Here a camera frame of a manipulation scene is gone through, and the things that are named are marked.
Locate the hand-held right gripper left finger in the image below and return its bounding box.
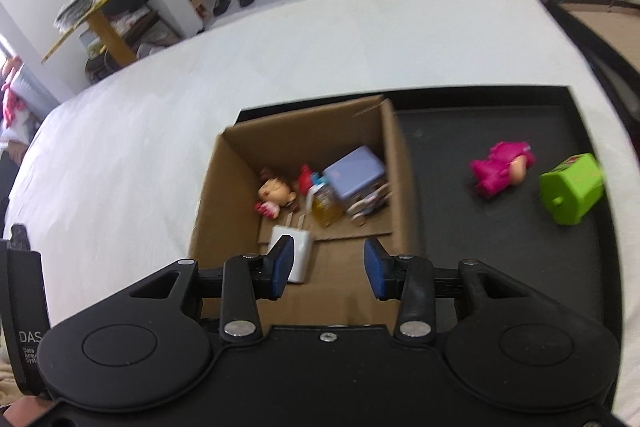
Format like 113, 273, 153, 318
127, 234, 296, 343

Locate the green cube toy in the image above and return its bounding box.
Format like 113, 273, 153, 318
539, 153, 606, 226

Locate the white charger plug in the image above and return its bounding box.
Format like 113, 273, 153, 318
267, 213, 313, 284

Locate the small yellow perfume bottle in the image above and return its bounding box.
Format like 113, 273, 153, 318
307, 179, 346, 228

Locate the purple cube rabbit toy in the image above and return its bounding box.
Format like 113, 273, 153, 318
322, 146, 392, 225

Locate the plastic wrapped bundle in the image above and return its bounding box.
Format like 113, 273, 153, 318
54, 0, 96, 30

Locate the small red toy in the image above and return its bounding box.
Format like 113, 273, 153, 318
297, 164, 316, 195

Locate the black side table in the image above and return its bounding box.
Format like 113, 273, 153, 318
545, 0, 640, 128

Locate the pink cloth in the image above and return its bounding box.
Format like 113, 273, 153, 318
0, 56, 26, 128

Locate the black tray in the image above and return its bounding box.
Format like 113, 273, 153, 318
239, 84, 626, 338

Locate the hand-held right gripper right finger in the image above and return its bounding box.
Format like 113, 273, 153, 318
363, 237, 531, 343

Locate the round wooden table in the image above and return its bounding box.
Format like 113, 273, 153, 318
41, 0, 151, 72

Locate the red dress doll figurine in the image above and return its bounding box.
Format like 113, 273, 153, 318
254, 166, 300, 220

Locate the pink doll toy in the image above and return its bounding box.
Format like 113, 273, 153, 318
469, 141, 537, 198

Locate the brown cardboard box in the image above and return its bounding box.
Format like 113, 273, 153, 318
187, 94, 418, 328

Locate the person's left hand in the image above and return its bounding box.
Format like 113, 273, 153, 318
9, 396, 53, 427

